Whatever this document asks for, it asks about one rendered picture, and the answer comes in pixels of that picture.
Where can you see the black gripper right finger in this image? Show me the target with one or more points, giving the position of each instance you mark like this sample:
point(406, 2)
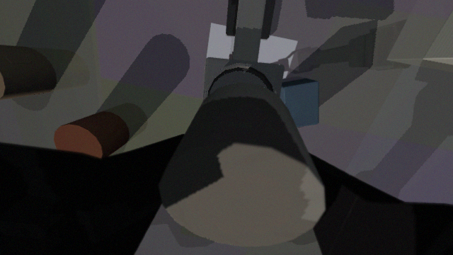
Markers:
point(362, 220)

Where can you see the dark blue block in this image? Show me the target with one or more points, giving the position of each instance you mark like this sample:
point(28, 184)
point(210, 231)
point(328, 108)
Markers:
point(301, 97)

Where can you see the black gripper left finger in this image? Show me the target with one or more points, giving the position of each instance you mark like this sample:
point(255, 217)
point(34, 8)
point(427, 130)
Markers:
point(115, 198)

